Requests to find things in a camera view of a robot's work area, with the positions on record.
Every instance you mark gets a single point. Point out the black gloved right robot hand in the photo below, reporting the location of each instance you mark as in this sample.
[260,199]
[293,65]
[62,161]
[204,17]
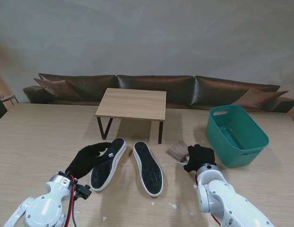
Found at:
[201,156]

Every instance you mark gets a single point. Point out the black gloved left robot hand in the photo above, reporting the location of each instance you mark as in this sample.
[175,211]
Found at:
[86,158]

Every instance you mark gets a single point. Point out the beige hand brush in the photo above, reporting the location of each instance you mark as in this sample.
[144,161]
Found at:
[178,151]

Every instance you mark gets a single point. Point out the yellow canvas sneaker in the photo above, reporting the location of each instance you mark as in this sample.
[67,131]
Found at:
[106,170]
[148,170]

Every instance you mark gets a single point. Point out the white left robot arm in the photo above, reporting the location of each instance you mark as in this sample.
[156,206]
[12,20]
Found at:
[45,205]

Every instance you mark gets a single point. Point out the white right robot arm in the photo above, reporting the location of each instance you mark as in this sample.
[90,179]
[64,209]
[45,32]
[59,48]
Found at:
[222,201]

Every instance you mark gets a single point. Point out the teal plastic basin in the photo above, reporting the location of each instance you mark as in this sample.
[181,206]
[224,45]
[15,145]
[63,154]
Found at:
[234,139]

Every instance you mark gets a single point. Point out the brown leather sofa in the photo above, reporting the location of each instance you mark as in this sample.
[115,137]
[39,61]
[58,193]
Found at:
[180,89]

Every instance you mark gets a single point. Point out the small wooden stand black legs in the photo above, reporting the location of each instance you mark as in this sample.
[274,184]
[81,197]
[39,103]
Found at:
[132,104]

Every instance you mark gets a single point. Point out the brown cushion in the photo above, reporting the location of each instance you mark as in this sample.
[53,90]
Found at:
[258,98]
[59,88]

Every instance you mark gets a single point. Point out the small background side table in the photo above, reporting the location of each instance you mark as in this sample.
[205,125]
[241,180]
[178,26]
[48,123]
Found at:
[8,97]

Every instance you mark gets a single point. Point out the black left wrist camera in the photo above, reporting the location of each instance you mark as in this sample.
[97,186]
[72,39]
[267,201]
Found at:
[83,192]

